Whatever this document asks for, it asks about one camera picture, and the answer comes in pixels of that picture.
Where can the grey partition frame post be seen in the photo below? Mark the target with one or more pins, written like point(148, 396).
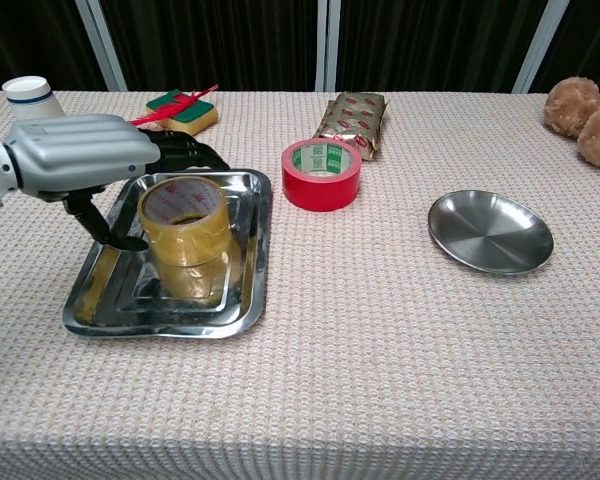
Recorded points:
point(102, 45)
point(327, 45)
point(540, 45)

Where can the gold foil snack package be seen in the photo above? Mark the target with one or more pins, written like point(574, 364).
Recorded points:
point(352, 120)

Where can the red tape roll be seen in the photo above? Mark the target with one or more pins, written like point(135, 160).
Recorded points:
point(320, 192)

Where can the beige woven tablecloth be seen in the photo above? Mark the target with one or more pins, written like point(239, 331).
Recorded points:
point(355, 360)

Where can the brown teddy bear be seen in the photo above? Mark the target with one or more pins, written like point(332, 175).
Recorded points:
point(575, 107)

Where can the black pleated partition panel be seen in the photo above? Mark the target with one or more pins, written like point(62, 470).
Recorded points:
point(30, 35)
point(430, 45)
point(590, 30)
point(210, 45)

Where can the rectangular steel tray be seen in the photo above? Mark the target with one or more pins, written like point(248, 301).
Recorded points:
point(130, 310)

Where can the red feather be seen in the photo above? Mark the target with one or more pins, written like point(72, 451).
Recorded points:
point(180, 102)

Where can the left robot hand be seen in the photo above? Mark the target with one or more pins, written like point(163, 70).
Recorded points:
point(75, 150)

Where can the round steel plate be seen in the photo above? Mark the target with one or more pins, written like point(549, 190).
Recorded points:
point(490, 232)

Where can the white paper cup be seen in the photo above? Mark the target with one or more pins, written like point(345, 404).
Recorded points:
point(27, 97)

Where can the yellow clear tape roll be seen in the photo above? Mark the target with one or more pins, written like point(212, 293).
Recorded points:
point(190, 242)

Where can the green yellow sponge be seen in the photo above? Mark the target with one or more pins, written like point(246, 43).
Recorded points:
point(197, 117)

